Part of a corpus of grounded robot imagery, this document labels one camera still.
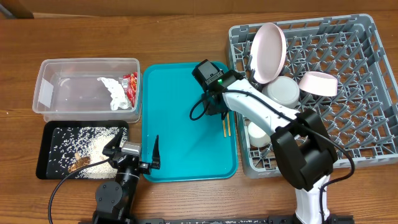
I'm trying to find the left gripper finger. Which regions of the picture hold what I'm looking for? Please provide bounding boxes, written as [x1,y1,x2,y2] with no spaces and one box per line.
[102,129,123,156]
[151,135,160,170]

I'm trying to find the wooden chopstick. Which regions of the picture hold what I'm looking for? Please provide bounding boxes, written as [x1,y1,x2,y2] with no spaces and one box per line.
[222,119,226,138]
[226,113,231,137]

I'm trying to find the rice and food scraps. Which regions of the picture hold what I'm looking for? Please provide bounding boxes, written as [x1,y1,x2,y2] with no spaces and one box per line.
[46,127,128,179]

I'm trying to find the white napkin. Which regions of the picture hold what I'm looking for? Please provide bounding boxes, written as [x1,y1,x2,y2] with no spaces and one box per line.
[97,77,132,111]

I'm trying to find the white cup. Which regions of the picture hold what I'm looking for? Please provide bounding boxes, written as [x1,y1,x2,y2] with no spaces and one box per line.
[248,121,271,147]

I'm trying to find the grey bowl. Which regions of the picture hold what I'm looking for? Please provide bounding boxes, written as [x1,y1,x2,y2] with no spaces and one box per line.
[262,76,300,109]

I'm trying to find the white round plate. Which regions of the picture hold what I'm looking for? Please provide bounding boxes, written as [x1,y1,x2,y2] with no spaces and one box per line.
[250,22,287,84]

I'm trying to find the pink bowl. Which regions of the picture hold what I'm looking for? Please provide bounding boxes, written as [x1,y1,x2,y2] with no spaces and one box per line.
[298,71,338,96]

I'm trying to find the red foil wrapper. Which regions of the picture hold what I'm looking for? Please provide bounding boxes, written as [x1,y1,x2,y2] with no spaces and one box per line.
[122,72,138,107]

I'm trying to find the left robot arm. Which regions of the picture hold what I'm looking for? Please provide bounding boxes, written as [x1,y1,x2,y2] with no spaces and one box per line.
[92,131,160,223]

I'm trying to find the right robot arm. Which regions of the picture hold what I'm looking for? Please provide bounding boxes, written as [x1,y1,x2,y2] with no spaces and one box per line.
[192,60,337,223]

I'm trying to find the grey dishwasher rack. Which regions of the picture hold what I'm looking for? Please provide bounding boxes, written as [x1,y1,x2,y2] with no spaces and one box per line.
[226,13,398,179]

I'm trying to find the teal serving tray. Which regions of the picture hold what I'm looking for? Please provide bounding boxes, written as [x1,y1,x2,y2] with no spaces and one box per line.
[141,62,238,183]

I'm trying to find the black plastic tray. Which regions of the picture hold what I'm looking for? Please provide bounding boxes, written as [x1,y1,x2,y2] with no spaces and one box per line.
[36,121,129,179]

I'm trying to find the clear plastic bin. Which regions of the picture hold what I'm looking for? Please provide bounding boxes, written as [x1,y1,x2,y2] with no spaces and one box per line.
[32,58,142,123]

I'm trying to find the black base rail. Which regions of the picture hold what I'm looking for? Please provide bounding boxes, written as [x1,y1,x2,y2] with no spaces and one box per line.
[137,215,355,224]

